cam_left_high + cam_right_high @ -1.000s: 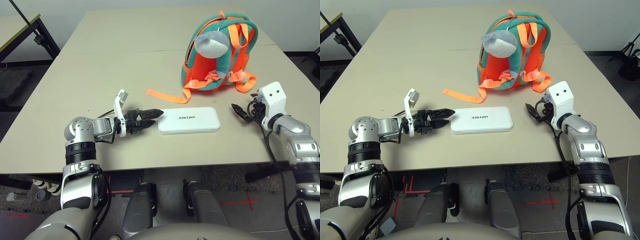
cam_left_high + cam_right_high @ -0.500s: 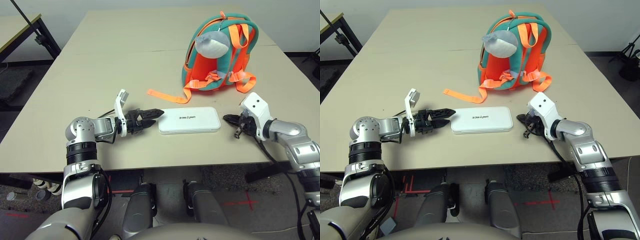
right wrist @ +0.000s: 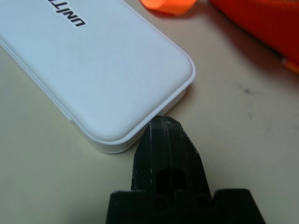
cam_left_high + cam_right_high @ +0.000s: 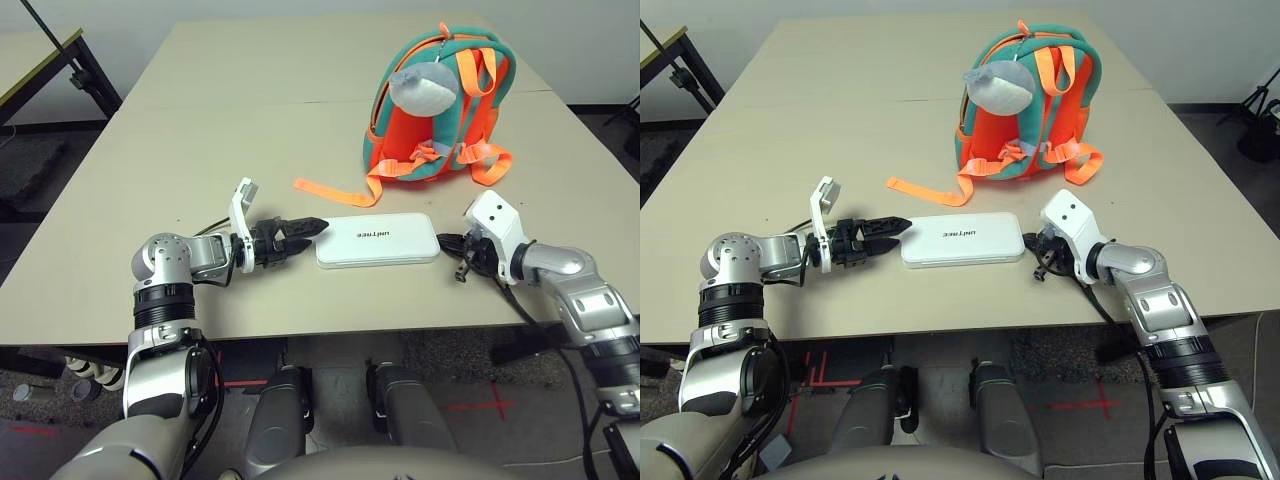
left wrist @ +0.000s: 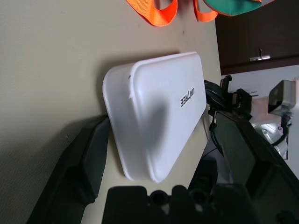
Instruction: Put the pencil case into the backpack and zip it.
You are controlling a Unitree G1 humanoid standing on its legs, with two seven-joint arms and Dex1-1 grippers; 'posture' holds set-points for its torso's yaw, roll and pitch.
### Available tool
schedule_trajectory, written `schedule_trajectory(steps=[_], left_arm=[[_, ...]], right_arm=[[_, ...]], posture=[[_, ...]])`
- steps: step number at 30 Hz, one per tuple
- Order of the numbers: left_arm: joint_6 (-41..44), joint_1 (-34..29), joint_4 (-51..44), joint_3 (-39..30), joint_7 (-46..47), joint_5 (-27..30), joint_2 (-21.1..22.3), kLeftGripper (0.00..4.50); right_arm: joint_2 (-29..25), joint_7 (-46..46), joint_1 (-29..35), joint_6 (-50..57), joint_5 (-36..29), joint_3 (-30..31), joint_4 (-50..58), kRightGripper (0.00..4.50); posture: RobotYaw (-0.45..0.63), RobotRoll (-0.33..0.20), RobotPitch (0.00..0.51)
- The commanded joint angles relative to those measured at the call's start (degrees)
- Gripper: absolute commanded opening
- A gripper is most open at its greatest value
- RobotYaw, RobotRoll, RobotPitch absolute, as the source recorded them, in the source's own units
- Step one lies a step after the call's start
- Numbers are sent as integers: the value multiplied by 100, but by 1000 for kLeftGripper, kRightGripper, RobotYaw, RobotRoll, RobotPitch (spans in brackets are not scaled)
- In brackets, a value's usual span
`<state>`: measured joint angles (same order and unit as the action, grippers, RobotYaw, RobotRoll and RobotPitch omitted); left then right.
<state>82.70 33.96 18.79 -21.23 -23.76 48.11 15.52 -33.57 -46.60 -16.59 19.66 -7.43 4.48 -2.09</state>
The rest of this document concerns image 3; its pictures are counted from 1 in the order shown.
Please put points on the orange and teal backpack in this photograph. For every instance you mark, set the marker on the orange and teal backpack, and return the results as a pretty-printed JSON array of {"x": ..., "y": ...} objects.
[{"x": 257, "y": 23}]

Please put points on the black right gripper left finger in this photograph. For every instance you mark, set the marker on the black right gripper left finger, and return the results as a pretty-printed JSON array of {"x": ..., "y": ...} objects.
[{"x": 151, "y": 151}]

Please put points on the white plastic pencil case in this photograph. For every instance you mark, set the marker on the white plastic pencil case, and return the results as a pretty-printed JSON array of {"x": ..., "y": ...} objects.
[{"x": 93, "y": 70}]

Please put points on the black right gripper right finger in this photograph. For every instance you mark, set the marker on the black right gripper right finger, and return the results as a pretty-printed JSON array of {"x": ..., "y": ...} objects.
[{"x": 187, "y": 158}]

